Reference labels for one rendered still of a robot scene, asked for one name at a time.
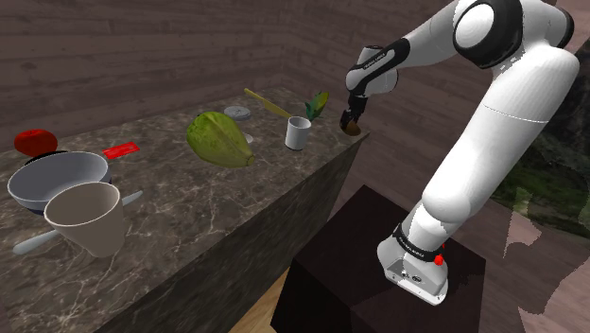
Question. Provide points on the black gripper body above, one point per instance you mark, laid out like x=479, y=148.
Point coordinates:
x=357, y=107

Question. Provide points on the brown round object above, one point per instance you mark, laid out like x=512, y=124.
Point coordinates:
x=351, y=127

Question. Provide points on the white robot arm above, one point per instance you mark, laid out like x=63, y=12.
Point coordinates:
x=502, y=120

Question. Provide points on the green and yellow corn cob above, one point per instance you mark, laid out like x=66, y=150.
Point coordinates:
x=317, y=106

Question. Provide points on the white cylindrical cup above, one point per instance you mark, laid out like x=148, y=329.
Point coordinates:
x=297, y=133

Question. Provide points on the yellow wooden spatula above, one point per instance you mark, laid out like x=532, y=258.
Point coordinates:
x=269, y=105

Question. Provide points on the grey round disc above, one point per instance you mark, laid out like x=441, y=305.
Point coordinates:
x=237, y=112

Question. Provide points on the green lettuce head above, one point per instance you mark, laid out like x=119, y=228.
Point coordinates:
x=217, y=140

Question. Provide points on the dark robot stand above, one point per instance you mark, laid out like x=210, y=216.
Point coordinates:
x=350, y=272

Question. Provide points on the red flat card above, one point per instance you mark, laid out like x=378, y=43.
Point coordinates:
x=121, y=150

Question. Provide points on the beige tapered cup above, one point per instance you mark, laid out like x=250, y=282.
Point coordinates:
x=92, y=219

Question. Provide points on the grey wide bowl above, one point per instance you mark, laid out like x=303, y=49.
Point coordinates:
x=55, y=177

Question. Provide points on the red tomato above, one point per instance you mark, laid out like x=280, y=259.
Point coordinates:
x=35, y=142

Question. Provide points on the pale blue knife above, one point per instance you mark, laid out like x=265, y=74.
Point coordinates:
x=32, y=242

